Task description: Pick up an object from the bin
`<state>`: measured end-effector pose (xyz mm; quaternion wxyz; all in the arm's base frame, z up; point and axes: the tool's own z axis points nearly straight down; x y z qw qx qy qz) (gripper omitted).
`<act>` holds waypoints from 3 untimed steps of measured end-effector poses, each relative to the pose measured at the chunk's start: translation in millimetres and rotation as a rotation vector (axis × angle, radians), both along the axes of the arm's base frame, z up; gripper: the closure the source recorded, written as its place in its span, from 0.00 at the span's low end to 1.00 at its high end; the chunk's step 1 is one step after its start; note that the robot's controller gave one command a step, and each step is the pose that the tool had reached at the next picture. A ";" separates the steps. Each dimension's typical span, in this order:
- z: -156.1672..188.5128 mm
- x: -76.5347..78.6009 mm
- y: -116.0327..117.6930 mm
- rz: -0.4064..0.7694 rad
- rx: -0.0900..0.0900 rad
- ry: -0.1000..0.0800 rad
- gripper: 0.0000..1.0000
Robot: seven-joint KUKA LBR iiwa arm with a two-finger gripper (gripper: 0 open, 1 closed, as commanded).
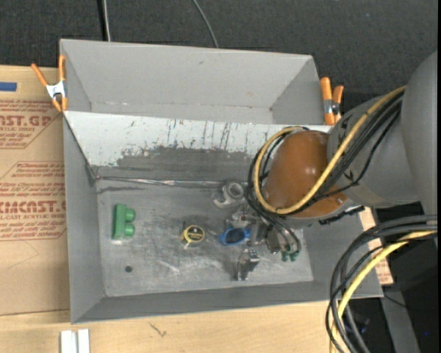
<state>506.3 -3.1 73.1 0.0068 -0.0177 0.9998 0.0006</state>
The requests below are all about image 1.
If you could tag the blue and black oval object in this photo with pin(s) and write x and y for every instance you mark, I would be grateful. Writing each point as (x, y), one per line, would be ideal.
(232, 236)

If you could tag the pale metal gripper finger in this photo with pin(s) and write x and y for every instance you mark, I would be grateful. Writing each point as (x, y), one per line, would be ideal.
(245, 265)
(239, 219)

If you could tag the grey metal bin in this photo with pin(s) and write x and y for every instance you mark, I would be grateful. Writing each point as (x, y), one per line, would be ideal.
(161, 263)

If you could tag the brown cardboard board red print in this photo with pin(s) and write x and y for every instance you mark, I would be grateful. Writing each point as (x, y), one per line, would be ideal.
(25, 263)

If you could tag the yellow and black tape measure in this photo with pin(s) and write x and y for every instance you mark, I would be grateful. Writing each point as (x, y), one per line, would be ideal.
(193, 234)

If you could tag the green toy building block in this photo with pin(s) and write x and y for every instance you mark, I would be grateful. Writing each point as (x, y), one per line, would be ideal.
(122, 222)

